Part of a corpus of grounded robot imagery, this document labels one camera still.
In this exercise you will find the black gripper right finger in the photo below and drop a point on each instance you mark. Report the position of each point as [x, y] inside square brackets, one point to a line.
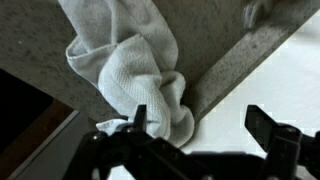
[259, 124]

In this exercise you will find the white towel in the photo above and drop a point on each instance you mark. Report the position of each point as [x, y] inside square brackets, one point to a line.
[127, 51]

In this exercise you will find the granite sink countertop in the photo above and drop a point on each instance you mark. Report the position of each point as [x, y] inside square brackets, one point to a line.
[35, 33]

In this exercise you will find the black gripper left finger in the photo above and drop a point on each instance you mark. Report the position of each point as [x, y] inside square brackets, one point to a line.
[140, 118]

